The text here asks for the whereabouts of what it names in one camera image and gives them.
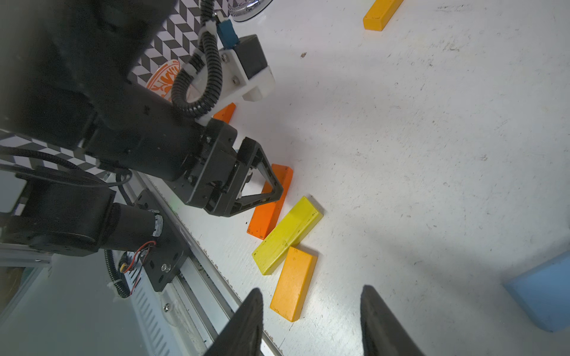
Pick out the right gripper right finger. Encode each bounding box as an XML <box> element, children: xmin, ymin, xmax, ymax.
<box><xmin>360</xmin><ymin>285</ymin><xmax>425</xmax><ymax>356</ymax></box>

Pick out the orange block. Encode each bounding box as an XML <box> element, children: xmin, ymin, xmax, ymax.
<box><xmin>212</xmin><ymin>103</ymin><xmax>237</xmax><ymax>124</ymax></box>
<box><xmin>247</xmin><ymin>164</ymin><xmax>294</xmax><ymax>240</ymax></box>

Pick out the yellow-orange block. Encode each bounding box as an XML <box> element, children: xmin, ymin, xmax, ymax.
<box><xmin>270</xmin><ymin>247</ymin><xmax>318</xmax><ymax>323</ymax></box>
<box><xmin>363</xmin><ymin>0</ymin><xmax>403</xmax><ymax>31</ymax></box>

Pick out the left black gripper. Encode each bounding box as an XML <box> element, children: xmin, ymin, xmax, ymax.
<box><xmin>178</xmin><ymin>120</ymin><xmax>283</xmax><ymax>217</ymax></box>

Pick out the orange patterned plate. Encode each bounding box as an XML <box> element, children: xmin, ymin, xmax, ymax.
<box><xmin>145</xmin><ymin>59</ymin><xmax>181</xmax><ymax>102</ymax></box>

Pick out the metal base rail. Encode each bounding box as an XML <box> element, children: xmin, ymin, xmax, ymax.
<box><xmin>0</xmin><ymin>168</ymin><xmax>286</xmax><ymax>356</ymax></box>

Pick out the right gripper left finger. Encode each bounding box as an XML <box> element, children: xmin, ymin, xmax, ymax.
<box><xmin>204</xmin><ymin>288</ymin><xmax>264</xmax><ymax>356</ymax></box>

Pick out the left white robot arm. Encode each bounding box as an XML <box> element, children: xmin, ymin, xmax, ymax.
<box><xmin>1</xmin><ymin>1</ymin><xmax>284</xmax><ymax>298</ymax></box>

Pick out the light blue block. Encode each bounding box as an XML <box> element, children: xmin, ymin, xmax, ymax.
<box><xmin>503</xmin><ymin>252</ymin><xmax>569</xmax><ymax>333</ymax></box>

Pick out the yellow-green long block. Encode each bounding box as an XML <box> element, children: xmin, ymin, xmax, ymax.
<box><xmin>252</xmin><ymin>197</ymin><xmax>324</xmax><ymax>275</ymax></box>

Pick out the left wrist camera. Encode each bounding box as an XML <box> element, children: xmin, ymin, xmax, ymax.
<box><xmin>195</xmin><ymin>18</ymin><xmax>276</xmax><ymax>125</ymax></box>

